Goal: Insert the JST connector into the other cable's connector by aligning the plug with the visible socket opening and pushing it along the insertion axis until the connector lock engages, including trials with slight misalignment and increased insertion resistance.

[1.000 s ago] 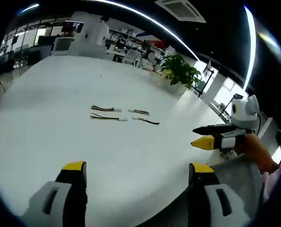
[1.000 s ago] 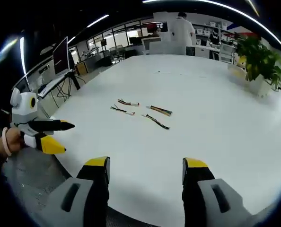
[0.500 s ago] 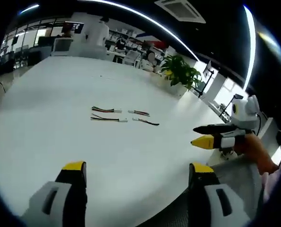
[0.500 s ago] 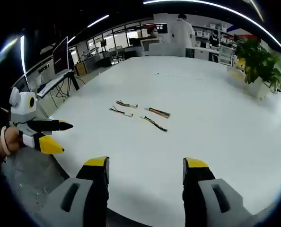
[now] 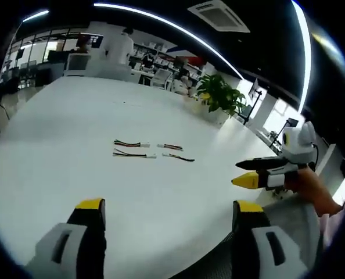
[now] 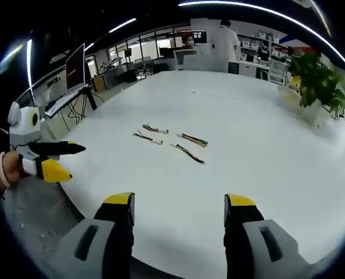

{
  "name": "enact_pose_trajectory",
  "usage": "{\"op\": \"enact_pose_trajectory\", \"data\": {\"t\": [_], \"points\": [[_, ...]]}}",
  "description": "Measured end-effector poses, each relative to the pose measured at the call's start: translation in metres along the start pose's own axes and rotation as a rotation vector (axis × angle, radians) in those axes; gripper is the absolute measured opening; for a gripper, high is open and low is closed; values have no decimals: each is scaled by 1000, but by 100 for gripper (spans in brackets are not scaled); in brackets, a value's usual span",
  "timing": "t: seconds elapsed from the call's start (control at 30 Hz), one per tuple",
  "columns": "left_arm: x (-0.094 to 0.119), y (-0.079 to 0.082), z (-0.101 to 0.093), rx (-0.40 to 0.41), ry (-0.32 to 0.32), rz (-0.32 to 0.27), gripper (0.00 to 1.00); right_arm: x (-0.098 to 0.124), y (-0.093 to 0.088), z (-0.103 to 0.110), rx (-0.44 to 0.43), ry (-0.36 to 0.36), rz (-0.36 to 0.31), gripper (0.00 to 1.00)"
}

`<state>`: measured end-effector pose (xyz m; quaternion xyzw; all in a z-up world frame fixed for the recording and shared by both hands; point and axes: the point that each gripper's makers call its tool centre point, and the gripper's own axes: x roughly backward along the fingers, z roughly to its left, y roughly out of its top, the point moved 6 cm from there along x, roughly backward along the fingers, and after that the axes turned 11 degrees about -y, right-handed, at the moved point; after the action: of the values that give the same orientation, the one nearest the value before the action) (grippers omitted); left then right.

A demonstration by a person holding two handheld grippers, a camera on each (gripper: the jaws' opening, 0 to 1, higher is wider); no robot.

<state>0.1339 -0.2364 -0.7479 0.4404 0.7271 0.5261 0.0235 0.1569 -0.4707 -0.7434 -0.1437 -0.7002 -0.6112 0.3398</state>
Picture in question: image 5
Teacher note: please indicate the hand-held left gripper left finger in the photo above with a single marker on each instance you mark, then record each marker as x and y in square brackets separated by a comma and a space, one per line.
[71, 241]

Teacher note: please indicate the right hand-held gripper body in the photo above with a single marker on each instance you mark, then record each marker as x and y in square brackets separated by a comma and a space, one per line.
[300, 145]

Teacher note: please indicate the long ceiling light strip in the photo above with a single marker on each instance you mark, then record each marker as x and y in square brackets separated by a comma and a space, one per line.
[172, 24]

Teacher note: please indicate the curved ceiling light strip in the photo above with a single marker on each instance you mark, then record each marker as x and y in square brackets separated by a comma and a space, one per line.
[305, 52]

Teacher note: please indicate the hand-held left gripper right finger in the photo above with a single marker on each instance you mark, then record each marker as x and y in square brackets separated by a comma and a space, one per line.
[262, 241]

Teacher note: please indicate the white office chair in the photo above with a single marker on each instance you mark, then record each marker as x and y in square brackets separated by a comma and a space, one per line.
[162, 78]

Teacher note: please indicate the person's right hand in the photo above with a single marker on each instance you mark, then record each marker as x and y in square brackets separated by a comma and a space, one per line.
[312, 189]

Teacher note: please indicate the grey mesh office chair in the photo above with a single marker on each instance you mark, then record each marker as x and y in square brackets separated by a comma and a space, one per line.
[294, 215]

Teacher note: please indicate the short ceiling light strip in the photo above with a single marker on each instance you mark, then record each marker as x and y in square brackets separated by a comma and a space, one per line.
[36, 15]

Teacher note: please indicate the ceiling air conditioner vent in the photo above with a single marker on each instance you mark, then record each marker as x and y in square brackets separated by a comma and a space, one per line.
[219, 15]

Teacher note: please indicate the white counter cabinet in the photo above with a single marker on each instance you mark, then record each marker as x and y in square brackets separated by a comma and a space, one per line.
[98, 69]

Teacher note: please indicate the green potted plant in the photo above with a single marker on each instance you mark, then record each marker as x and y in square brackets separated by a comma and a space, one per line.
[219, 94]

